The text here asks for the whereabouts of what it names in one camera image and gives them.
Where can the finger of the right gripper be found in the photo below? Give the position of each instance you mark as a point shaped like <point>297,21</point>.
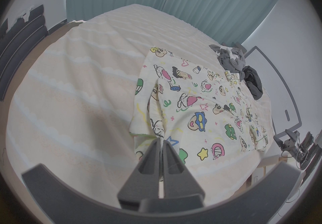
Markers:
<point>293,136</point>
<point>279,141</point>

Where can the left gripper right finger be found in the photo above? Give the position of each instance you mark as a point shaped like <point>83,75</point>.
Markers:
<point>181,185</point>

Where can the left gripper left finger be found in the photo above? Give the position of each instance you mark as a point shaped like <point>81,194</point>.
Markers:
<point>140,187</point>

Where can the white printed pyjama top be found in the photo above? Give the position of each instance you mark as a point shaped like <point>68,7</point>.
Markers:
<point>201,107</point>

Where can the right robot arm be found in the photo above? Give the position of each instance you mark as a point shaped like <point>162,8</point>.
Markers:
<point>308,140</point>

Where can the bed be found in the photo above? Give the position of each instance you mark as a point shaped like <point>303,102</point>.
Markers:
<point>75,92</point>

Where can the black garment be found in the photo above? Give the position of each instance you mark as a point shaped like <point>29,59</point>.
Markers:
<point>254,82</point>

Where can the light grey and white garment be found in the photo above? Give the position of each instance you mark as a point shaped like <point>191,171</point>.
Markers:
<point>230,53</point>

